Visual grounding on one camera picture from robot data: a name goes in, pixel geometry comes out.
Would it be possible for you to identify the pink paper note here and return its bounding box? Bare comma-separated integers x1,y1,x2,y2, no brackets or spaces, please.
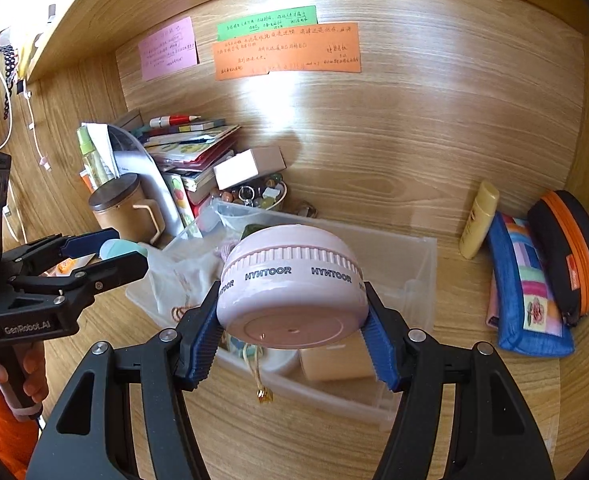
138,16,198,82

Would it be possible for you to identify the blue patchwork pencil pouch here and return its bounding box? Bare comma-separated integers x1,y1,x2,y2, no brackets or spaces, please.
489,211,575,358

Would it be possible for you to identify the pink flat case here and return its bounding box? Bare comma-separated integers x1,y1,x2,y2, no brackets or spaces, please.
485,290,503,330

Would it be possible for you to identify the green paper note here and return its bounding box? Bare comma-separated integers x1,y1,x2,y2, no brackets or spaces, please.
218,5,318,41

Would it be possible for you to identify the fruit print box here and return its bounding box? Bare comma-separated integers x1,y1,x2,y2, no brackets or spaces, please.
167,174,195,233

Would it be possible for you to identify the teal egg-shaped sponge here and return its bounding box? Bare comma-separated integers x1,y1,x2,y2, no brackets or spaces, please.
98,239,150,261

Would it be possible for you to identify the orange paper note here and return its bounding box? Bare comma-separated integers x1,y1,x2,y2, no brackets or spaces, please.
212,22,363,81

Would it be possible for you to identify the white cardboard box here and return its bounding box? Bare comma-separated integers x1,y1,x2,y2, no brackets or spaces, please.
213,147,286,188

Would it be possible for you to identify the yellow tube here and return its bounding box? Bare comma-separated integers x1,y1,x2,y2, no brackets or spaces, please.
459,181,500,260

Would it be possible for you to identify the stack of books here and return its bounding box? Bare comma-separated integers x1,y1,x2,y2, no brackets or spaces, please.
142,119,242,206

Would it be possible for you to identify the clear plastic storage bin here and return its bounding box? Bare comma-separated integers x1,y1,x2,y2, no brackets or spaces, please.
126,197,438,423

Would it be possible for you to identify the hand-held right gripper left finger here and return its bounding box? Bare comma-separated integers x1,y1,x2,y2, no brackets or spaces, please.
27,282,225,480

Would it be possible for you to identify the pink round device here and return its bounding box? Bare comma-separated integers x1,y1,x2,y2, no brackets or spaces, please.
216,225,367,351

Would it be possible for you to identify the red white pen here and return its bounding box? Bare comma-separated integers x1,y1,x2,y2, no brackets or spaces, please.
149,114,201,128

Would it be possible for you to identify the dark hair clip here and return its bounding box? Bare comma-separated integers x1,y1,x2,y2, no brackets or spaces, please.
292,200,321,220

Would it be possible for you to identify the white paper slip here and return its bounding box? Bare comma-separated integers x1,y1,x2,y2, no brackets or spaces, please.
82,121,120,176

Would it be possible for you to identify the grey arched board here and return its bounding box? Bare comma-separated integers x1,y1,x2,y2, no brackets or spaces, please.
109,125,185,236

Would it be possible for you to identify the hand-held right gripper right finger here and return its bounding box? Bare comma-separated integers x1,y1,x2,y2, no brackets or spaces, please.
359,280,555,480

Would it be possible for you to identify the black beaded chain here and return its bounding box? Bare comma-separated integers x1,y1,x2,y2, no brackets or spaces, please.
0,45,18,121

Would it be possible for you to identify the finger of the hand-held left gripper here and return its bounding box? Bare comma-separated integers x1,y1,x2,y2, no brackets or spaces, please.
2,227,121,277
10,251,149,309

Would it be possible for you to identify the wooden desktop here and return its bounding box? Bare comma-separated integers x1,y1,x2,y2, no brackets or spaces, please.
4,175,575,480

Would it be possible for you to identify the small grey box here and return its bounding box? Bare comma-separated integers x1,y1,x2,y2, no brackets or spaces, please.
113,108,144,132

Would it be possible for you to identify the black orange zip case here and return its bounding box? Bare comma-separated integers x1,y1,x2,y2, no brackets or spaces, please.
527,190,589,328

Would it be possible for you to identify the light green spray bottle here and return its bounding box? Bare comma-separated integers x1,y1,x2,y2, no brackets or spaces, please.
77,126,112,188

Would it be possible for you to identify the cream plastic jar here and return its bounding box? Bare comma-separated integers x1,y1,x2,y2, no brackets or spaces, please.
299,332,378,382

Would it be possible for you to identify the clear bowl of beads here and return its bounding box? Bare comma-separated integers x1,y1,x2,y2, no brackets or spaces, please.
208,180,288,213

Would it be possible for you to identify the pink rope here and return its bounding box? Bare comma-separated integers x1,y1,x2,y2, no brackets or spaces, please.
147,240,240,331

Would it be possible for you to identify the brown mug with lid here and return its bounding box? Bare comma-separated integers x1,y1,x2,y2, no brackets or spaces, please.
88,172,165,248

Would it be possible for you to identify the white cable with pink plug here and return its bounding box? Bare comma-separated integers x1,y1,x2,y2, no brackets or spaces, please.
24,92,51,171

